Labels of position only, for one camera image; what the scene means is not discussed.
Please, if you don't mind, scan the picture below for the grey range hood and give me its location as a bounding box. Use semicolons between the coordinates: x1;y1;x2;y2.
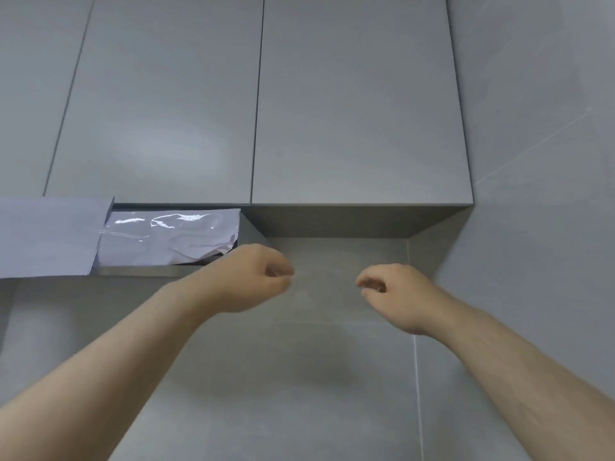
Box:
0;196;270;279

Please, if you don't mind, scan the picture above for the person's left hand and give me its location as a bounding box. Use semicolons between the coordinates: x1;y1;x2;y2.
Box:
190;244;295;314

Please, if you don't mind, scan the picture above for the person's left forearm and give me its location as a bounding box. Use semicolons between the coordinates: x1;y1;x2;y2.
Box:
0;275;215;461

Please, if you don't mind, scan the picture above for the person's right forearm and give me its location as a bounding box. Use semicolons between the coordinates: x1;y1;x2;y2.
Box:
413;297;615;461

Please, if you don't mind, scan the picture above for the white wall cabinet door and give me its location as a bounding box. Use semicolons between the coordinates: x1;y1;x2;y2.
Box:
43;0;265;205
250;0;474;206
0;0;95;197

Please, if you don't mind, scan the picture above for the person's right hand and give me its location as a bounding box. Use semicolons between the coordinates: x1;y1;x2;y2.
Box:
355;263;458;337

